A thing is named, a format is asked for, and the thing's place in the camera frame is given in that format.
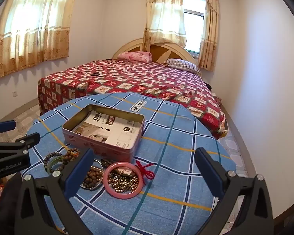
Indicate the green jade bangle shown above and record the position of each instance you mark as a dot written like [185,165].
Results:
[54,161]

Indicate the cream arched headboard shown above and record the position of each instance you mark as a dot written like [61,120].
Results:
[161,51]

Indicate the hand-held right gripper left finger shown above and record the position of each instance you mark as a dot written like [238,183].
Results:
[79,171]

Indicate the blue plaid tablecloth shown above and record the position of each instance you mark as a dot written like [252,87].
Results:
[174,156]

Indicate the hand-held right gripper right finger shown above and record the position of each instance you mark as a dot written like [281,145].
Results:
[208,173]

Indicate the red patchwork bedspread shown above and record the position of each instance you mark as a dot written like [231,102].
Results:
[137,78]

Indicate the pink tin box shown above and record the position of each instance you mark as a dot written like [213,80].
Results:
[100,149]

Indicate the wide beige floral curtain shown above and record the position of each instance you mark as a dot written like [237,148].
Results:
[39,29]

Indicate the window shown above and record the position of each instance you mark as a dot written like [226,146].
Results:
[193,29]

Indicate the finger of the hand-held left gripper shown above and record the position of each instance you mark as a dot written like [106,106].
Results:
[5,126]
[27,139]

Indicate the printed paper sheet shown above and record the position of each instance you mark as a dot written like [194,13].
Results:
[112,129]

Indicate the knotted beige floral curtain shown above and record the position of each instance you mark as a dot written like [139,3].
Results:
[164,17]

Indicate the thin silver bangle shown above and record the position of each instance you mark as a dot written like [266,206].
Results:
[90,188]

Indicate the narrow beige floral curtain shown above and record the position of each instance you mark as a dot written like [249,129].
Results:
[210,29]

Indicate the striped pillow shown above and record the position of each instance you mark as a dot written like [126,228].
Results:
[181,63]

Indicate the pink bangle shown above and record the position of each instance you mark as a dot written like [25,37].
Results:
[122,195]

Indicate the pink floral pillow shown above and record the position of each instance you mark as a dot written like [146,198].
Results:
[137,56]

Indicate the small black object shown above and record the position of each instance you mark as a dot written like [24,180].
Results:
[95,74]

